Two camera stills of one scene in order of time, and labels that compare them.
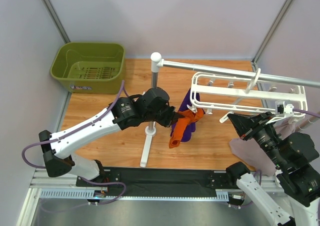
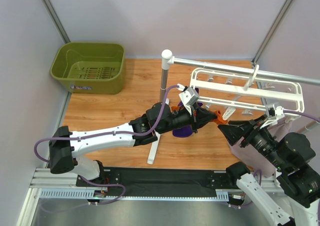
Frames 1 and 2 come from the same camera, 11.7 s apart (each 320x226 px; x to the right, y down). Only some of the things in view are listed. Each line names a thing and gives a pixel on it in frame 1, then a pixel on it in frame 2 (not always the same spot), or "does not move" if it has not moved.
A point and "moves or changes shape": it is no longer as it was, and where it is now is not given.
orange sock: x=181 y=125 → x=219 y=120
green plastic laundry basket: x=89 y=68 does not move
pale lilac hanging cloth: x=250 y=154 does not move
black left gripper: x=169 y=116 → x=194 y=119
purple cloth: x=191 y=127 moves or changes shape
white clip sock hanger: x=290 y=103 moves or changes shape
